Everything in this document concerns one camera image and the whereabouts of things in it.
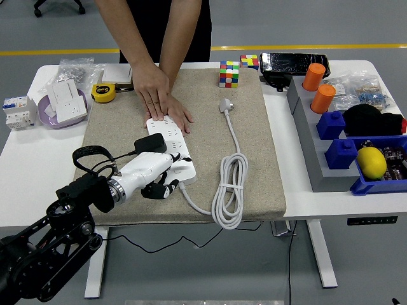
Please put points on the person's torso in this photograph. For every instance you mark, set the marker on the person's torso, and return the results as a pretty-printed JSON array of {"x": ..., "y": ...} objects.
[{"x": 152, "y": 19}]

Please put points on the black plug adapter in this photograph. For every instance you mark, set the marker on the black plug adapter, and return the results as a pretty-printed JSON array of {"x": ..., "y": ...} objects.
[{"x": 149, "y": 143}]

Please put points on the person's left hand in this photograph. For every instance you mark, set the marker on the person's left hand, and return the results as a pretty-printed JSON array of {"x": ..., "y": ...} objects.
[{"x": 180, "y": 116}]

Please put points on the yellow lemon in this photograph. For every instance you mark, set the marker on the yellow lemon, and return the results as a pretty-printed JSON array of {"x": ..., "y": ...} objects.
[{"x": 371, "y": 163}]

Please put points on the clear bag of resistors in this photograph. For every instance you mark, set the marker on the clear bag of resistors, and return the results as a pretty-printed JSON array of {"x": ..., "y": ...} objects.
[{"x": 372, "y": 93}]

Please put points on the yellow tape measure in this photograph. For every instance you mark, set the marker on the yellow tape measure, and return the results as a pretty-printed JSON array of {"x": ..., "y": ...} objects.
[{"x": 103, "y": 93}]

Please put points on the white wall socket plate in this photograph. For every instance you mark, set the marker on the white wall socket plate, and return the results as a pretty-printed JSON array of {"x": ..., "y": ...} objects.
[{"x": 73, "y": 109}]

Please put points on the black office chair base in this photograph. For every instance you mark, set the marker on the black office chair base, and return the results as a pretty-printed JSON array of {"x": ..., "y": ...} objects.
[{"x": 37, "y": 12}]

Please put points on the white power strip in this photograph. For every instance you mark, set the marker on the white power strip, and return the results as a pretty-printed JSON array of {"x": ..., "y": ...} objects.
[{"x": 171, "y": 133}]

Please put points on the black glossy flat device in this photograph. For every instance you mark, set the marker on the black glossy flat device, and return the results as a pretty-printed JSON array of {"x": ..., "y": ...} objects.
[{"x": 292, "y": 63}]

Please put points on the blue plastic bin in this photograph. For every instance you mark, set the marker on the blue plastic bin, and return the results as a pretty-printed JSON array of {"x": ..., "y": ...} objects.
[{"x": 375, "y": 187}]

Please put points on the grey-brown mat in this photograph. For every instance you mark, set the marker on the grey-brown mat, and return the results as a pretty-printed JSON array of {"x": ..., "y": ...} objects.
[{"x": 206, "y": 143}]

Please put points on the blue peg block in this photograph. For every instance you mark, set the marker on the blue peg block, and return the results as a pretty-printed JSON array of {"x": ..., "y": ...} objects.
[
  {"x": 340, "y": 154},
  {"x": 330, "y": 125}
]

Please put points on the plain white wall plate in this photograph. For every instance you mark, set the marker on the plain white wall plate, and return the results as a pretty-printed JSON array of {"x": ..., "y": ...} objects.
[{"x": 63, "y": 90}]

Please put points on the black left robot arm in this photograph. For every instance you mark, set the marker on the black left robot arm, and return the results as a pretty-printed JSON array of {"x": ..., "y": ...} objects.
[{"x": 63, "y": 232}]

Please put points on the orange cylinder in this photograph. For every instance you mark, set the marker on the orange cylinder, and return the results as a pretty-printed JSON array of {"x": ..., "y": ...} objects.
[
  {"x": 322, "y": 98},
  {"x": 313, "y": 76}
]

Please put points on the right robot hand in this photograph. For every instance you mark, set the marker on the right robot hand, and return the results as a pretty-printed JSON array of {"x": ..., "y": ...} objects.
[{"x": 397, "y": 302}]

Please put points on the grey stepped peg base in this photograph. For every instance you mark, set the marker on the grey stepped peg base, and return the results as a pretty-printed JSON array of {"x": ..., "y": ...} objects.
[{"x": 318, "y": 159}]

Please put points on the clear bag small parts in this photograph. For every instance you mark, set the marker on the clear bag small parts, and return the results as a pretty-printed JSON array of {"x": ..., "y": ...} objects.
[{"x": 343, "y": 100}]

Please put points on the dark flat metal object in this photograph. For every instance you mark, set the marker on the dark flat metal object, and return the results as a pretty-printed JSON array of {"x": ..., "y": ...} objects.
[{"x": 124, "y": 88}]

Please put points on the white table leg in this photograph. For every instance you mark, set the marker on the white table leg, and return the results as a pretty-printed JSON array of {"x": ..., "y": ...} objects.
[
  {"x": 95, "y": 273},
  {"x": 321, "y": 254}
]

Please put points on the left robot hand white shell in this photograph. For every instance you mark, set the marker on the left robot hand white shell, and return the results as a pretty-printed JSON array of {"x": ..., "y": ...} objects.
[{"x": 143, "y": 171}]

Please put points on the black fabric bundle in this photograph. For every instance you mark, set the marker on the black fabric bundle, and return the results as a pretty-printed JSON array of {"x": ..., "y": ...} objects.
[{"x": 369, "y": 120}]

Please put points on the clear bag metal parts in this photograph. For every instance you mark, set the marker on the clear bag metal parts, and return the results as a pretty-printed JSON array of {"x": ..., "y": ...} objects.
[{"x": 74, "y": 73}]

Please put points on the person's right hand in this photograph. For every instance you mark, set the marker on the person's right hand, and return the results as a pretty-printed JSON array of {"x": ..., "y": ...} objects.
[{"x": 154, "y": 89}]

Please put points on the black table control panel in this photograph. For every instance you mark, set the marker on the black table control panel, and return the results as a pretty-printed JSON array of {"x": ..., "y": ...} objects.
[{"x": 372, "y": 220}]

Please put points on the large colourful puzzle cube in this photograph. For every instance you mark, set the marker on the large colourful puzzle cube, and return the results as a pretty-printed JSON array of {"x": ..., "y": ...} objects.
[{"x": 229, "y": 74}]

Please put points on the person's left forearm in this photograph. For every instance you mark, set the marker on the person's left forearm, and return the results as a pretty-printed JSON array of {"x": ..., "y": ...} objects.
[{"x": 181, "y": 38}]

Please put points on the dark cylinders bundle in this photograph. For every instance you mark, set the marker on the dark cylinders bundle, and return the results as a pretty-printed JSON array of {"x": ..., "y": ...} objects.
[{"x": 394, "y": 159}]

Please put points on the black device stand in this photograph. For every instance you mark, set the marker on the black device stand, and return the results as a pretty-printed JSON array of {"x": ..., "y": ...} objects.
[{"x": 276, "y": 82}]

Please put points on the person's right forearm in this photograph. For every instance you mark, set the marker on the person's right forearm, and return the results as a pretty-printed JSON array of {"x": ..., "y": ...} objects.
[{"x": 124, "y": 28}]

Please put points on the purple bowl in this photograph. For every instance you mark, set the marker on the purple bowl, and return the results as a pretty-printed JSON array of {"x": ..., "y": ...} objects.
[{"x": 47, "y": 120}]

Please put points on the white wall switch panel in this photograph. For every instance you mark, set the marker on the white wall switch panel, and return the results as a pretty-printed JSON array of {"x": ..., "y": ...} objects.
[{"x": 116, "y": 74}]

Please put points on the white circuit breaker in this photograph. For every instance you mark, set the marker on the white circuit breaker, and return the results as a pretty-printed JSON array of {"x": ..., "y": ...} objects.
[{"x": 19, "y": 112}]

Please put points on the small colourful puzzle cube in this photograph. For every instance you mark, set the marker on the small colourful puzzle cube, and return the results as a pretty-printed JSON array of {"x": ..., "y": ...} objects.
[{"x": 249, "y": 62}]

